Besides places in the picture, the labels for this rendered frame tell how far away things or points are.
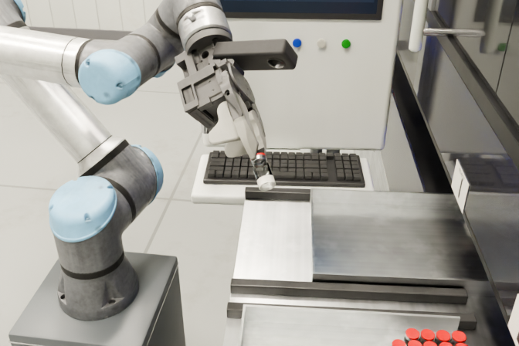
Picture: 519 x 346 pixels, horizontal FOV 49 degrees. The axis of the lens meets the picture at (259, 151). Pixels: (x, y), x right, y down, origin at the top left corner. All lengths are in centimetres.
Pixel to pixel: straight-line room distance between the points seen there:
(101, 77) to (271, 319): 46
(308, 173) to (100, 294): 59
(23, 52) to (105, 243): 35
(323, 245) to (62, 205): 48
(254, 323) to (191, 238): 160
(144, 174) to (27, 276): 145
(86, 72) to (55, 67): 7
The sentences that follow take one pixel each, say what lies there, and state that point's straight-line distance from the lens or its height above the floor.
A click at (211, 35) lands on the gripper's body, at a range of 82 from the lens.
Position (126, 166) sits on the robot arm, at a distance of 111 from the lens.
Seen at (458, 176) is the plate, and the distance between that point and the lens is 108.
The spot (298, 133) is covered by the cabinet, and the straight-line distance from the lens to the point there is 153.
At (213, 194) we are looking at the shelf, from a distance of 138.
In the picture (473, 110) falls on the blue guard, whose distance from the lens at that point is 102.
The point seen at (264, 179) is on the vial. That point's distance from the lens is 70.
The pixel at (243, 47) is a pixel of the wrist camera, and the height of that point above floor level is 131.
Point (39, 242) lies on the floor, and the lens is 266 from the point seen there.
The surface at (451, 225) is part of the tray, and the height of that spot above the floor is 88.
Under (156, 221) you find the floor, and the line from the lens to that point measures 265.
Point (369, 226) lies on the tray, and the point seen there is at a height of 88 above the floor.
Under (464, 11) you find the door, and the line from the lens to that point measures 115.
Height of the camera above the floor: 159
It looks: 30 degrees down
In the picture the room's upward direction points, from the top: straight up
